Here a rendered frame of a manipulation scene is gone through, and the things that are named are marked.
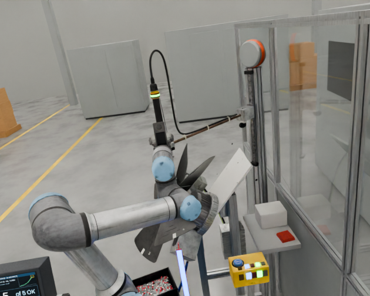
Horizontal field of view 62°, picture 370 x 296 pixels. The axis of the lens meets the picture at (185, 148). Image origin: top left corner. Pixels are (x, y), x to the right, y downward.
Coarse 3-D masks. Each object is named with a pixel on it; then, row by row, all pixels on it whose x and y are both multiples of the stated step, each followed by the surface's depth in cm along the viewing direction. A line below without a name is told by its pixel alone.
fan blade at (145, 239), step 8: (144, 232) 178; (152, 232) 175; (136, 240) 181; (144, 240) 176; (152, 240) 173; (144, 248) 174; (152, 248) 172; (160, 248) 169; (144, 256) 172; (152, 256) 170
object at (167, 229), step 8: (160, 224) 157; (168, 224) 153; (176, 224) 151; (184, 224) 149; (192, 224) 147; (160, 232) 151; (168, 232) 148; (176, 232) 146; (184, 232) 143; (160, 240) 146; (168, 240) 144
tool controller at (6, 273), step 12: (0, 264) 135; (12, 264) 133; (24, 264) 131; (36, 264) 129; (48, 264) 134; (0, 276) 126; (12, 276) 126; (24, 276) 126; (36, 276) 126; (48, 276) 133; (0, 288) 126; (12, 288) 126; (24, 288) 126; (36, 288) 127; (48, 288) 131
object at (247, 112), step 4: (248, 104) 191; (240, 108) 187; (244, 108) 186; (248, 108) 185; (252, 108) 187; (236, 112) 188; (240, 112) 185; (244, 112) 183; (248, 112) 185; (252, 112) 187; (240, 116) 186; (244, 116) 184; (248, 116) 186; (252, 116) 188; (244, 120) 185
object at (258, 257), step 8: (240, 256) 142; (248, 256) 141; (256, 256) 141; (232, 264) 138; (248, 264) 137; (232, 272) 135; (240, 272) 134; (248, 272) 134; (232, 280) 140; (248, 280) 136; (256, 280) 136; (264, 280) 136
